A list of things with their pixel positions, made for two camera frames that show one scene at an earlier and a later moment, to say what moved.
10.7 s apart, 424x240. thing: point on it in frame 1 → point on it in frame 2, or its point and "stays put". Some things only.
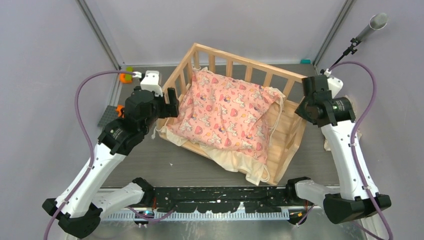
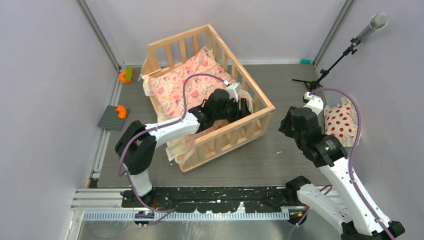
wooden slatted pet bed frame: (287, 125) → (225, 141)
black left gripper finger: (172, 109) → (244, 109)
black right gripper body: (301, 110) → (291, 129)
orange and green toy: (125, 78) stays put
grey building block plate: (109, 115) stays put
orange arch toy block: (120, 109) stays put
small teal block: (305, 61) stays put
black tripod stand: (377, 21) stays put
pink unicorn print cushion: (227, 114) → (167, 86)
